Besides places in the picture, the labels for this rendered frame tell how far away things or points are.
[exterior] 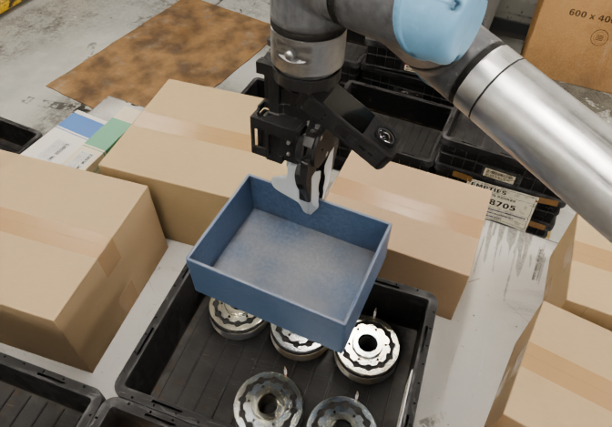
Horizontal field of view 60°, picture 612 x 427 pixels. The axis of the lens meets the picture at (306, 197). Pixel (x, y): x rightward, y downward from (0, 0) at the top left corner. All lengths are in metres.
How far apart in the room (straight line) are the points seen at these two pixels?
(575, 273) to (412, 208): 0.31
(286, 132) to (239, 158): 0.50
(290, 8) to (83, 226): 0.65
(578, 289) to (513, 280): 0.20
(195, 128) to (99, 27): 2.33
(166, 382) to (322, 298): 0.34
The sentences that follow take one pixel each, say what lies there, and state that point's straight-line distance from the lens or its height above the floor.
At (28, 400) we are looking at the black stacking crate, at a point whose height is 0.83.
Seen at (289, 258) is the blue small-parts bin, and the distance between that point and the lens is 0.69.
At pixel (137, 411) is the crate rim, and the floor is 0.93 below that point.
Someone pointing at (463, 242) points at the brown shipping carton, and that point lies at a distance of 1.01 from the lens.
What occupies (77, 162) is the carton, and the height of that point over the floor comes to 0.82.
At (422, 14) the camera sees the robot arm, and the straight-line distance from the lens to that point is 0.42.
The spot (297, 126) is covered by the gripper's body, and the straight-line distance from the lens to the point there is 0.57.
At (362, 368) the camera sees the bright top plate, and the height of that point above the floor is 0.86.
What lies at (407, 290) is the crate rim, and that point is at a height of 0.93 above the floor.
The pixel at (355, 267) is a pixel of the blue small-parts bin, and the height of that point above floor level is 1.08.
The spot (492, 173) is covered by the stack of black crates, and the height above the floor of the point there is 0.51.
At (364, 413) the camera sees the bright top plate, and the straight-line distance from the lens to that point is 0.83.
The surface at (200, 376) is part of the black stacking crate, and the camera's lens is 0.89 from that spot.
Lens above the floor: 1.64
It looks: 49 degrees down
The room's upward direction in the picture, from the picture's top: straight up
